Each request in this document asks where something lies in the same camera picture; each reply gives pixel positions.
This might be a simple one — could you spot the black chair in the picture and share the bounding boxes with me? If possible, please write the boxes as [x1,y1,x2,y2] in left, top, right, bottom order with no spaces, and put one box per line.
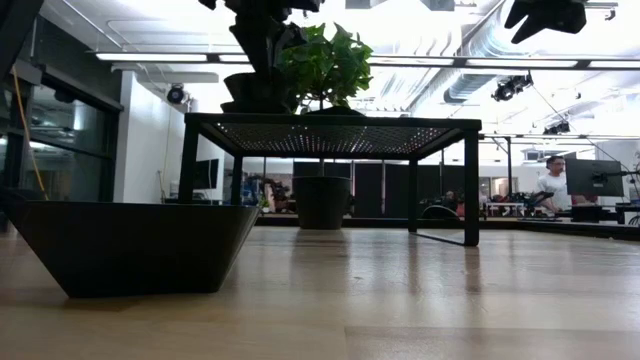
[422,204,461,221]

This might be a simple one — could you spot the thin yellow cable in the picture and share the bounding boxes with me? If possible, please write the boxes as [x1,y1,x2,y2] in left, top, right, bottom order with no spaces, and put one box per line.
[10,63,50,202]

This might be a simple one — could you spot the deep square black plate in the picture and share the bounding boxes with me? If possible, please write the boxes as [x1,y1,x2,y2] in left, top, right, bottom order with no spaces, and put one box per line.
[219,99,297,115]

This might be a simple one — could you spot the black perforated metal rack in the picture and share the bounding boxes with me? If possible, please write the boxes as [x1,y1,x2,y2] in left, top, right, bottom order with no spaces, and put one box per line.
[177,112,484,247]

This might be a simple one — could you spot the black partition panels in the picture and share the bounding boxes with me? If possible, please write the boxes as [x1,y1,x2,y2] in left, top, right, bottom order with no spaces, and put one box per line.
[293,160,469,219]

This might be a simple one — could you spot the person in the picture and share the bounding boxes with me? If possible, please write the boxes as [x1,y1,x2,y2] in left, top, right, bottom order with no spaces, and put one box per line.
[535,154,574,214]

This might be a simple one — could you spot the green potted plant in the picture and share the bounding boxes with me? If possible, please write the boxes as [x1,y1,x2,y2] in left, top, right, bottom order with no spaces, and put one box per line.
[269,20,375,231]

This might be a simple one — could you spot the black computer monitor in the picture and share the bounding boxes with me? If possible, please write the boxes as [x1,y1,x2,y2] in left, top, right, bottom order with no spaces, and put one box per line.
[193,158,221,190]
[564,158,626,198]

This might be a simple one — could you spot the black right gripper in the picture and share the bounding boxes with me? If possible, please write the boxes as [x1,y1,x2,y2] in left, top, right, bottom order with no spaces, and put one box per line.
[503,0,587,45]

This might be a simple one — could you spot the long ceiling light bar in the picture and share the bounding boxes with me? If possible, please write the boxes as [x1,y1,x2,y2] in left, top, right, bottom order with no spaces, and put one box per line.
[94,51,640,71]

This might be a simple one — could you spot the black ceiling camera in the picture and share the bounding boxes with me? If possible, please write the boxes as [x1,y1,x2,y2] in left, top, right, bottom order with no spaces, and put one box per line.
[165,83,187,106]

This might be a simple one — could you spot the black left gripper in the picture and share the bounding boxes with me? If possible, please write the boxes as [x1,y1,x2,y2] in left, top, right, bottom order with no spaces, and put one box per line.
[227,0,321,109]

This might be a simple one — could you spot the grey ceiling air duct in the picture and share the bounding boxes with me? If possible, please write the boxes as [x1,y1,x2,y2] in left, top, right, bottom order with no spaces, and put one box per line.
[404,0,531,114]

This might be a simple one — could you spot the black aluminium table frame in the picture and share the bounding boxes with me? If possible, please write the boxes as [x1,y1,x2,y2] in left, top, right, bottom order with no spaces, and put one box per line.
[0,189,640,242]

